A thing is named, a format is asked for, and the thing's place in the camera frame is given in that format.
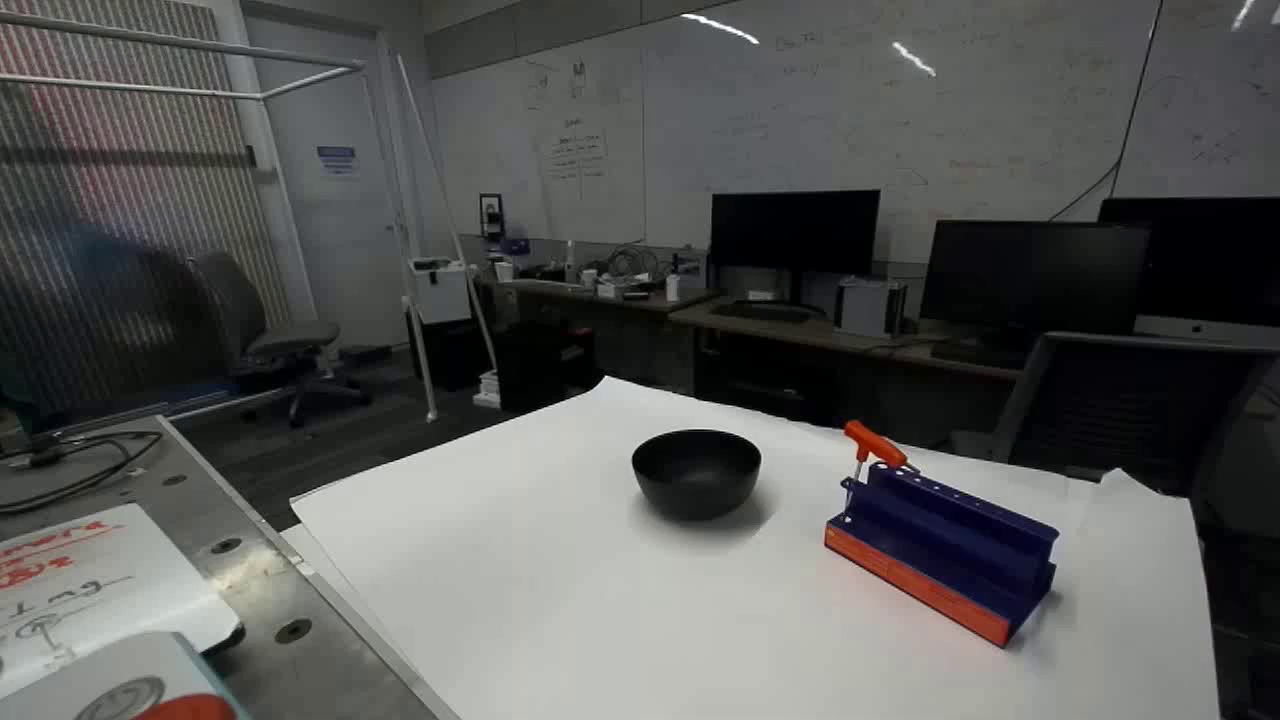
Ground metal frame bars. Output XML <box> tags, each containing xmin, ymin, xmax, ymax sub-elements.
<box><xmin>0</xmin><ymin>7</ymin><xmax>367</xmax><ymax>105</ymax></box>

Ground blue and orange tool holder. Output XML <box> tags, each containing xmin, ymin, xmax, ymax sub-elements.
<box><xmin>819</xmin><ymin>462</ymin><xmax>1062</xmax><ymax>654</ymax></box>

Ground black bowl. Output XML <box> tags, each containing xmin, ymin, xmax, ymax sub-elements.
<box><xmin>626</xmin><ymin>424</ymin><xmax>769</xmax><ymax>525</ymax></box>

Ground wooden monitor desk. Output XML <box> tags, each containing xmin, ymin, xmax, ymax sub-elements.
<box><xmin>669</xmin><ymin>293</ymin><xmax>1033</xmax><ymax>445</ymax></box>

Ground wall mounted phone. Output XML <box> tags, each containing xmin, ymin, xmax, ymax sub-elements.
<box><xmin>475</xmin><ymin>188</ymin><xmax>508</xmax><ymax>250</ymax></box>

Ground large white paper sheet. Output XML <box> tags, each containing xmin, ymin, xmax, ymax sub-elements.
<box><xmin>284</xmin><ymin>371</ymin><xmax>1224</xmax><ymax>720</ymax></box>

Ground black computer monitor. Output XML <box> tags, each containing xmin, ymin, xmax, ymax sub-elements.
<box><xmin>915</xmin><ymin>216</ymin><xmax>1154</xmax><ymax>354</ymax></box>
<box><xmin>1091</xmin><ymin>194</ymin><xmax>1280</xmax><ymax>332</ymax></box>
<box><xmin>703</xmin><ymin>184</ymin><xmax>882</xmax><ymax>309</ymax></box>

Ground small white box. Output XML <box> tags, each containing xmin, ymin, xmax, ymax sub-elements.
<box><xmin>835</xmin><ymin>271</ymin><xmax>912</xmax><ymax>341</ymax></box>

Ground white easel stand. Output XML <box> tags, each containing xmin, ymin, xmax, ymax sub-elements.
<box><xmin>400</xmin><ymin>253</ymin><xmax>508</xmax><ymax>429</ymax></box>

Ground cluttered wooden desk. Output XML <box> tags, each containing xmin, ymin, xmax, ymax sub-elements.
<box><xmin>471</xmin><ymin>235</ymin><xmax>716</xmax><ymax>405</ymax></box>

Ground grey office chair with wheels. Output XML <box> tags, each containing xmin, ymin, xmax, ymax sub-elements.
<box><xmin>184</xmin><ymin>250</ymin><xmax>374</xmax><ymax>432</ymax></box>

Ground orange handled screwdriver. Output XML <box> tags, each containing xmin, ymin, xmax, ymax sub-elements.
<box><xmin>838</xmin><ymin>415</ymin><xmax>924</xmax><ymax>483</ymax></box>

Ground white printed paper sign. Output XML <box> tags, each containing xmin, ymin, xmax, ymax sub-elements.
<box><xmin>0</xmin><ymin>499</ymin><xmax>245</xmax><ymax>706</ymax></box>

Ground red and white round object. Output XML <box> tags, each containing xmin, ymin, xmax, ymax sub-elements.
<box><xmin>0</xmin><ymin>629</ymin><xmax>251</xmax><ymax>720</ymax></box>

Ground black cable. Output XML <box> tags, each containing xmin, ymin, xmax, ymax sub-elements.
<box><xmin>0</xmin><ymin>424</ymin><xmax>169</xmax><ymax>520</ymax></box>

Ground grey mesh back chair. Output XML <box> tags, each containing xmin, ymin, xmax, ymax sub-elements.
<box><xmin>986</xmin><ymin>330</ymin><xmax>1280</xmax><ymax>499</ymax></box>

